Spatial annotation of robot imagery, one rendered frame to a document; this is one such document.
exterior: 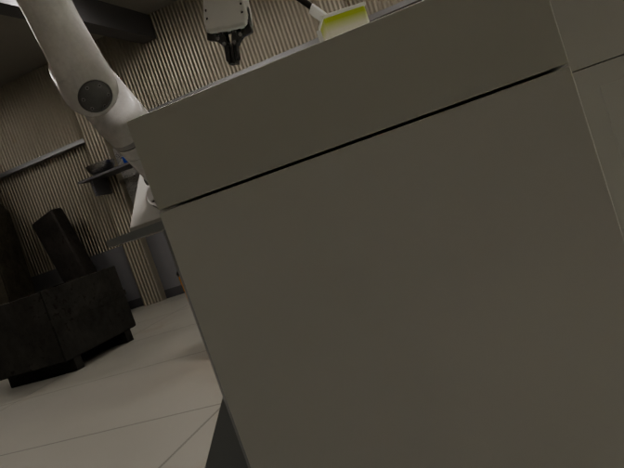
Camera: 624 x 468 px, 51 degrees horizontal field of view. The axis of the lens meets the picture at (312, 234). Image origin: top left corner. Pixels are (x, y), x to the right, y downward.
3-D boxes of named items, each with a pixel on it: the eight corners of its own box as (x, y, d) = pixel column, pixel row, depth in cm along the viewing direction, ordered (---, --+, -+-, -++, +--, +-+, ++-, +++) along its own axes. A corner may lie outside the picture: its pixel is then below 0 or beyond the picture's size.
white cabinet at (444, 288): (606, 381, 182) (517, 101, 177) (747, 636, 89) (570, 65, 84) (389, 430, 199) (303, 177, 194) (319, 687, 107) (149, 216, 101)
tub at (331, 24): (370, 51, 112) (358, 13, 112) (378, 41, 105) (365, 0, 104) (330, 65, 112) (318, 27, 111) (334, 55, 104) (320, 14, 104)
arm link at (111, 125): (121, 159, 152) (48, 86, 135) (100, 127, 165) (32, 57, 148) (161, 126, 153) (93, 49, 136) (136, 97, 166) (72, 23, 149)
